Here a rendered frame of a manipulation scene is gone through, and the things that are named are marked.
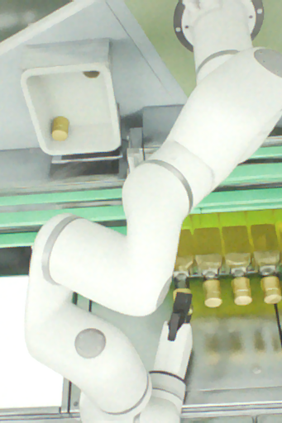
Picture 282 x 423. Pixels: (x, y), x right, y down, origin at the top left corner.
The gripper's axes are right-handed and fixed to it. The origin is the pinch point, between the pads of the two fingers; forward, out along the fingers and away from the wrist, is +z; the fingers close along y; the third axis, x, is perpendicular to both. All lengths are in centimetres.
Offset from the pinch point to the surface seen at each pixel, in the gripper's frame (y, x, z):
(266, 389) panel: -12.1, -17.8, -8.1
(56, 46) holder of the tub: 34, 31, 33
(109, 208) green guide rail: 4.4, 19.7, 18.1
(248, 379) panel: -12.6, -14.1, -6.6
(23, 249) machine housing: -16, 45, 17
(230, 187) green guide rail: 5.9, -4.8, 26.8
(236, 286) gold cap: 1.3, -9.4, 5.9
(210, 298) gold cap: 1.5, -4.9, 2.1
